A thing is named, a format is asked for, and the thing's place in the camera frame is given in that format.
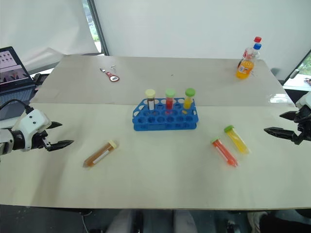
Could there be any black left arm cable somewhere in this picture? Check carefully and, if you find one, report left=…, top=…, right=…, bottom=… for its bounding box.
left=0, top=99, right=34, bottom=114

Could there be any yellow tube green cap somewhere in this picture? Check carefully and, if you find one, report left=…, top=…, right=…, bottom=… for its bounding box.
left=183, top=87, right=196, bottom=110
left=223, top=125, right=251, bottom=155

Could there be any open black laptop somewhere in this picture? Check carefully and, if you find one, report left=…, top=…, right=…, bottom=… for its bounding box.
left=0, top=46, right=37, bottom=121

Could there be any white shoe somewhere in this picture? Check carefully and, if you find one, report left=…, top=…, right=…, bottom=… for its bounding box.
left=247, top=211, right=268, bottom=233

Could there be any brown tube pale yellow cap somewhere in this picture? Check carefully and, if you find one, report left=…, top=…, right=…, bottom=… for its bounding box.
left=144, top=88, right=156, bottom=111
left=83, top=139, right=120, bottom=169

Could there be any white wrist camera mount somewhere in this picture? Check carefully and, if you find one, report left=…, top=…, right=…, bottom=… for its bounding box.
left=13, top=109, right=52, bottom=152
left=295, top=91, right=311, bottom=110

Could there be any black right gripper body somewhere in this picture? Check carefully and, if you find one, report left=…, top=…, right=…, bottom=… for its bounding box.
left=293, top=104, right=311, bottom=146

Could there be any white side table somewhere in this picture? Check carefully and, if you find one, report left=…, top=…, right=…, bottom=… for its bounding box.
left=282, top=72, right=311, bottom=92

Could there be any black chair part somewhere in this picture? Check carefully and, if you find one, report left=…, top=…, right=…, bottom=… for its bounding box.
left=32, top=72, right=50, bottom=86

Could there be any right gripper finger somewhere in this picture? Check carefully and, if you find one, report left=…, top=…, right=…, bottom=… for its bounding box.
left=279, top=111, right=300, bottom=122
left=263, top=126, right=299, bottom=143

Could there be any red handheld digital gauge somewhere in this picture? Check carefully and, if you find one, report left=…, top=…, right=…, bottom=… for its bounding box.
left=105, top=69, right=121, bottom=83

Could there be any orange tube green cap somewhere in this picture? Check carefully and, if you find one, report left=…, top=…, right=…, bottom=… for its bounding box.
left=210, top=136, right=240, bottom=168

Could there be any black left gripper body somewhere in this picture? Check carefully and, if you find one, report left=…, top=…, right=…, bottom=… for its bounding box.
left=31, top=130, right=53, bottom=150

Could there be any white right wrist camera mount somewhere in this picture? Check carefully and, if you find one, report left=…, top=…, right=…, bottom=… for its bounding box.
left=295, top=91, right=311, bottom=110

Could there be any orange soda bottle blue cap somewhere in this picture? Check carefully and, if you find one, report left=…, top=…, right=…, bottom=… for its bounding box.
left=235, top=43, right=263, bottom=80

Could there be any red tube light green cap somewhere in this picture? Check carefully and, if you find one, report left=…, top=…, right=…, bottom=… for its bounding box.
left=165, top=88, right=176, bottom=115

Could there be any cola bottle red cap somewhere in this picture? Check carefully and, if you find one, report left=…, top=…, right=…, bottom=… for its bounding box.
left=242, top=36, right=263, bottom=61

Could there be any dark window frame post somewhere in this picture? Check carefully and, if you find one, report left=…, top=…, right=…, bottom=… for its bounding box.
left=87, top=0, right=110, bottom=56

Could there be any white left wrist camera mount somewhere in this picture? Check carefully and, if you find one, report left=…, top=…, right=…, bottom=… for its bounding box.
left=13, top=109, right=52, bottom=152

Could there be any blue test tube rack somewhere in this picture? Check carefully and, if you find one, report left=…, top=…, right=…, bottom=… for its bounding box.
left=133, top=97, right=200, bottom=132

